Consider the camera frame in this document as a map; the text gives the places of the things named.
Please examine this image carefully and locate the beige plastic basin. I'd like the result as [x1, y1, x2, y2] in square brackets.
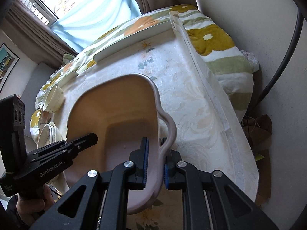
[64, 74, 177, 214]

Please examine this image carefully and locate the cream ceramic bowl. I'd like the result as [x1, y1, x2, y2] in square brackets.
[43, 84, 65, 113]

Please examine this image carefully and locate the large white plate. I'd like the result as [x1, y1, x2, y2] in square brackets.
[93, 21, 171, 62]
[57, 71, 78, 88]

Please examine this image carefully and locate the person's left hand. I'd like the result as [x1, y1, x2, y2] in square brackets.
[16, 185, 55, 226]

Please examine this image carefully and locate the cream floral tablecloth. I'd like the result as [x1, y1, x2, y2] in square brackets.
[54, 17, 259, 229]

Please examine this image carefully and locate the grey headboard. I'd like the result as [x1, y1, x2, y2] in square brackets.
[21, 62, 55, 122]

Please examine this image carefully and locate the framed harbour picture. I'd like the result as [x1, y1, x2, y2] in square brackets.
[0, 43, 20, 90]

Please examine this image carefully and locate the floral striped quilt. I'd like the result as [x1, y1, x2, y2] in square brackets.
[30, 5, 253, 141]

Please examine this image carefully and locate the blue window cloth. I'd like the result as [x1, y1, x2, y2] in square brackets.
[50, 0, 141, 53]

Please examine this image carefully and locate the cardboard clutter by wall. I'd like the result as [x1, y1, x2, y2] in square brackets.
[241, 115, 272, 206]

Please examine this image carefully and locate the black cable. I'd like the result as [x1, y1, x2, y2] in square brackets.
[255, 8, 304, 106]

